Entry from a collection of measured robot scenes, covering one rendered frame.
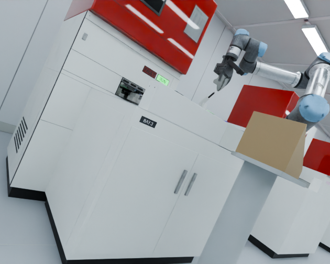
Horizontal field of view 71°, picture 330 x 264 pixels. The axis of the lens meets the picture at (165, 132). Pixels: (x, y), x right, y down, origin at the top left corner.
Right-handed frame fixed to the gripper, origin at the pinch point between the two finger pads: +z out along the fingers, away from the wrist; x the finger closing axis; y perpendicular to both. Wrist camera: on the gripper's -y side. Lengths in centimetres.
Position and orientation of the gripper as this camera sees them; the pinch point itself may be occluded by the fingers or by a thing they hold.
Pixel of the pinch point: (219, 89)
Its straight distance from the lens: 136.6
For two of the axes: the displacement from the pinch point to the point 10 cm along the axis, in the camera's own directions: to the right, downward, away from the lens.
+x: -7.2, -3.1, -6.2
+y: -5.6, -2.7, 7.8
